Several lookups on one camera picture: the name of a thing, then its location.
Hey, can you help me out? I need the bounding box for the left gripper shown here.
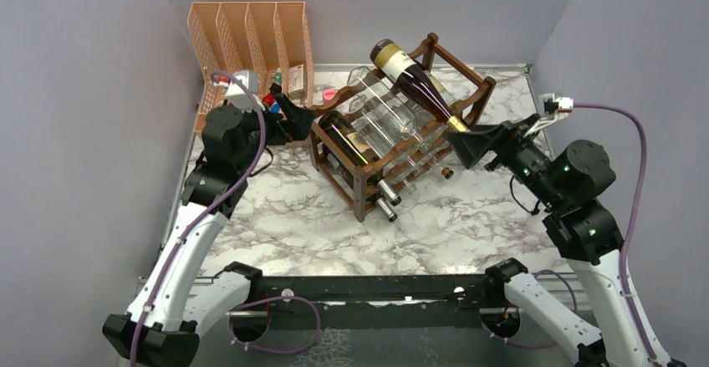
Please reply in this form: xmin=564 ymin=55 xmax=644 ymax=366
xmin=232 ymin=93 xmax=315 ymax=172

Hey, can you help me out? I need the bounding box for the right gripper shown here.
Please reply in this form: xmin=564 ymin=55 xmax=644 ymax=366
xmin=445 ymin=112 xmax=565 ymax=208

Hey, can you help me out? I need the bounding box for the green wine bottle brown label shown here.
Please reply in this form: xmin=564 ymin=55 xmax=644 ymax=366
xmin=318 ymin=110 xmax=401 ymax=206

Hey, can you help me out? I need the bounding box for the brown wooden wine rack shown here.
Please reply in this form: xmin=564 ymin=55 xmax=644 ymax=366
xmin=309 ymin=33 xmax=496 ymax=222

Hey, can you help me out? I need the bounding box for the red wine bottle gold cap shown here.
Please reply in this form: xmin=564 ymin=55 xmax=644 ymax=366
xmin=370 ymin=38 xmax=469 ymax=132

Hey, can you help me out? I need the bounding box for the clear glass bottle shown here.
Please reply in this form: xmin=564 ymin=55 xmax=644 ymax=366
xmin=349 ymin=94 xmax=430 ymax=191
xmin=348 ymin=66 xmax=431 ymax=157

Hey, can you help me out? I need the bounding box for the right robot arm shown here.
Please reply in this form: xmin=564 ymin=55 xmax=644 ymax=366
xmin=446 ymin=115 xmax=677 ymax=366

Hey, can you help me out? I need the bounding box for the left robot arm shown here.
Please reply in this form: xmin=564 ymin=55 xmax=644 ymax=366
xmin=102 ymin=94 xmax=316 ymax=366

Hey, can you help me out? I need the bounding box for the red capped small bottle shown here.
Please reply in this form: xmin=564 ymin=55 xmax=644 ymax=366
xmin=262 ymin=94 xmax=278 ymax=110

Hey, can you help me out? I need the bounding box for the lower green wine bottle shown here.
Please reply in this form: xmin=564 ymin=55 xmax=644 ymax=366
xmin=326 ymin=152 xmax=400 ymax=222

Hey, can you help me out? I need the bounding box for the clear bottle with cork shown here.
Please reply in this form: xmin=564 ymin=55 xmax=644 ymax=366
xmin=409 ymin=147 xmax=454 ymax=180

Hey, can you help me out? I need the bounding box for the pink capped jar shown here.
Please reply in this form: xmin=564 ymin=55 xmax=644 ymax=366
xmin=322 ymin=89 xmax=338 ymax=103

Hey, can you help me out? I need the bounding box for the small white box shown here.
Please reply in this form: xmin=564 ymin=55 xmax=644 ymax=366
xmin=288 ymin=64 xmax=308 ymax=99

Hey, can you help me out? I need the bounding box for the orange plastic file organizer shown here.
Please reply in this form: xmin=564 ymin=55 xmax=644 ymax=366
xmin=187 ymin=2 xmax=314 ymax=134

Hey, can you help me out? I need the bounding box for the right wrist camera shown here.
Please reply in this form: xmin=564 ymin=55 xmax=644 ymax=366
xmin=538 ymin=93 xmax=574 ymax=115

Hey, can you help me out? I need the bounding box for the black mounting rail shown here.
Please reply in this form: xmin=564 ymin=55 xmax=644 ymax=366
xmin=227 ymin=274 xmax=508 ymax=334

